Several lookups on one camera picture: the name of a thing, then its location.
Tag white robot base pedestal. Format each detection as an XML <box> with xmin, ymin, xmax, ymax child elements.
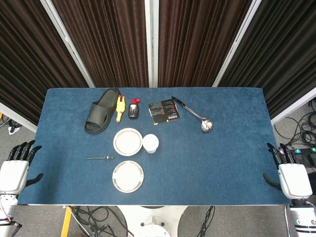
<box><xmin>116</xmin><ymin>205</ymin><xmax>190</xmax><ymax>237</ymax></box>

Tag yellow rubber chicken toy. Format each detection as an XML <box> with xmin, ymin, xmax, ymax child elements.
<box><xmin>115</xmin><ymin>94</ymin><xmax>126</xmax><ymax>123</ymax></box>

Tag black floor cables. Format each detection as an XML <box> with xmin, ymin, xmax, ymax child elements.
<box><xmin>274</xmin><ymin>100</ymin><xmax>316</xmax><ymax>149</ymax></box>
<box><xmin>70</xmin><ymin>206</ymin><xmax>135</xmax><ymax>237</ymax></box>

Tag metal ladle black handle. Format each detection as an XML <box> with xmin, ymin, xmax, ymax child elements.
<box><xmin>171</xmin><ymin>96</ymin><xmax>213</xmax><ymax>133</ymax></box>

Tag yellow floor bar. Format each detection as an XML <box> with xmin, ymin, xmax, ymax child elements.
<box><xmin>60</xmin><ymin>206</ymin><xmax>73</xmax><ymax>237</ymax></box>

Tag white paper cup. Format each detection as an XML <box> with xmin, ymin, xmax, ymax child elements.
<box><xmin>142</xmin><ymin>133</ymin><xmax>159</xmax><ymax>155</ymax></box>

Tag white plate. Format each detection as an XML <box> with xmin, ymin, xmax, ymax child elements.
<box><xmin>112</xmin><ymin>160</ymin><xmax>145</xmax><ymax>194</ymax></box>

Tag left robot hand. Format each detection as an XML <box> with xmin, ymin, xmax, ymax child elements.
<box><xmin>0</xmin><ymin>140</ymin><xmax>44</xmax><ymax>196</ymax></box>

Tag small metal spoon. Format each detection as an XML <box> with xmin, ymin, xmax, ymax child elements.
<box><xmin>86</xmin><ymin>155</ymin><xmax>115</xmax><ymax>162</ymax></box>

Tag white round bowl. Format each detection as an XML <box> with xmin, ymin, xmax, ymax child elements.
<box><xmin>113</xmin><ymin>127</ymin><xmax>144</xmax><ymax>157</ymax></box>

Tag blue table cloth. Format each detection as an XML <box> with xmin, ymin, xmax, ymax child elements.
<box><xmin>17</xmin><ymin>87</ymin><xmax>292</xmax><ymax>206</ymax></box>

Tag black printed card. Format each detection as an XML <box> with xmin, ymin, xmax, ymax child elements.
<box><xmin>148</xmin><ymin>98</ymin><xmax>181</xmax><ymax>125</ymax></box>

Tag small dark red-capped bottle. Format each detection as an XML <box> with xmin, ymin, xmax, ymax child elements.
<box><xmin>128</xmin><ymin>98</ymin><xmax>141</xmax><ymax>120</ymax></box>

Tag white partition post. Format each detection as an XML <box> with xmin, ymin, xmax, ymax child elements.
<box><xmin>144</xmin><ymin>0</ymin><xmax>159</xmax><ymax>88</ymax></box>
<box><xmin>40</xmin><ymin>0</ymin><xmax>96</xmax><ymax>88</ymax></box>
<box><xmin>212</xmin><ymin>0</ymin><xmax>262</xmax><ymax>87</ymax></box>

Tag black power strip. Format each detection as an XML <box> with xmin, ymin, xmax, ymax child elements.
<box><xmin>278</xmin><ymin>147</ymin><xmax>316</xmax><ymax>167</ymax></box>

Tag black rubber slipper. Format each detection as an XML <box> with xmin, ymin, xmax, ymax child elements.
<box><xmin>84</xmin><ymin>88</ymin><xmax>119</xmax><ymax>135</ymax></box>

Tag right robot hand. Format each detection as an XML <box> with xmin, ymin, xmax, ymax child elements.
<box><xmin>262</xmin><ymin>142</ymin><xmax>314</xmax><ymax>200</ymax></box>

